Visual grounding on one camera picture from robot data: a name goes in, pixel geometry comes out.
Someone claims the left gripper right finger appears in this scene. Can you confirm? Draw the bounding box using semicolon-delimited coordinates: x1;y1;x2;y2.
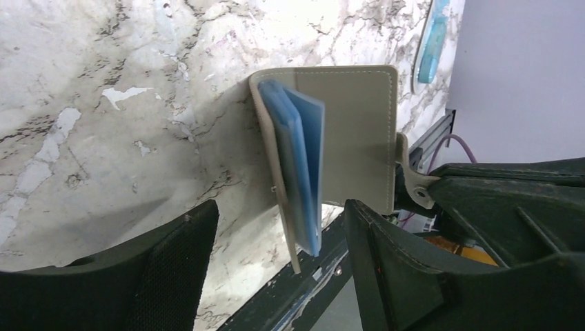
344;200;584;330

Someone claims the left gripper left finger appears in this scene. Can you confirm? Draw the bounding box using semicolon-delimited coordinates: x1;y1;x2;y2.
1;199;219;330

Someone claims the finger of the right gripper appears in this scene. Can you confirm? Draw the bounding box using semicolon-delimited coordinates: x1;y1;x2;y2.
395;158;584;267

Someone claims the grey leather card holder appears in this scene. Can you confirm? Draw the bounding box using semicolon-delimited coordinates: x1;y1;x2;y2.
248;64;442;275

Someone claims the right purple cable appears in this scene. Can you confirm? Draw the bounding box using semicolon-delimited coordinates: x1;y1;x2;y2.
427;133;477;174

